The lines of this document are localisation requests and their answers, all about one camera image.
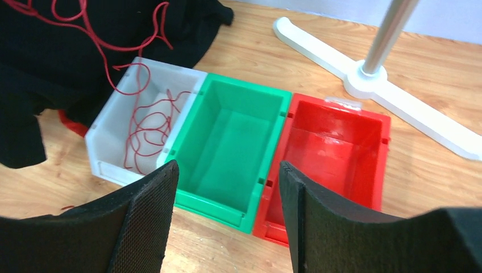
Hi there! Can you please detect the red plastic bin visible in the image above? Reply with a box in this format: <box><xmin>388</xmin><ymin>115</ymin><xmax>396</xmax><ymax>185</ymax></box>
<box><xmin>252</xmin><ymin>93</ymin><xmax>391</xmax><ymax>246</ymax></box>

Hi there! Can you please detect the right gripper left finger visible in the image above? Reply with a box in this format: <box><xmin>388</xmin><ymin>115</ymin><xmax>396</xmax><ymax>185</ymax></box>
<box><xmin>1</xmin><ymin>160</ymin><xmax>179</xmax><ymax>272</ymax></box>

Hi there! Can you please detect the black shirt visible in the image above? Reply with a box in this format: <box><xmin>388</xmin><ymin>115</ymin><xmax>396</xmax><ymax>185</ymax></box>
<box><xmin>1</xmin><ymin>1</ymin><xmax>234</xmax><ymax>169</ymax></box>

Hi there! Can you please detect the white clothes rack stand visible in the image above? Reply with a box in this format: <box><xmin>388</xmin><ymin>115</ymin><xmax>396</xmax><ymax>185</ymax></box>
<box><xmin>273</xmin><ymin>1</ymin><xmax>481</xmax><ymax>161</ymax></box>

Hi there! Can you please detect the green plastic bin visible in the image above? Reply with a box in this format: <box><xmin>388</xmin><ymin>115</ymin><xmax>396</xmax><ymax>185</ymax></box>
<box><xmin>167</xmin><ymin>73</ymin><xmax>292</xmax><ymax>233</ymax></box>

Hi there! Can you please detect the white plastic bin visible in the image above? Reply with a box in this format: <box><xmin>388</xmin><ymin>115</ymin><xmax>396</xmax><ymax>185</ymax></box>
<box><xmin>85</xmin><ymin>57</ymin><xmax>207</xmax><ymax>186</ymax></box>

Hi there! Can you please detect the red wire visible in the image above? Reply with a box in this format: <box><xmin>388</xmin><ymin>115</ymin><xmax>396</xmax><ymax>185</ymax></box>
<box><xmin>2</xmin><ymin>0</ymin><xmax>193</xmax><ymax>176</ymax></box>

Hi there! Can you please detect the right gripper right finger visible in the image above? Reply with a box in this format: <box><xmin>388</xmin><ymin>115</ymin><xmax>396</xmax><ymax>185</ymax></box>
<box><xmin>279</xmin><ymin>161</ymin><xmax>481</xmax><ymax>272</ymax></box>

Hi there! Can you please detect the red shirt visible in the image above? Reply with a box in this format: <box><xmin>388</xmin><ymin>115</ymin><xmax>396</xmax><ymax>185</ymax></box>
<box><xmin>57</xmin><ymin>109</ymin><xmax>88</xmax><ymax>138</ymax></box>

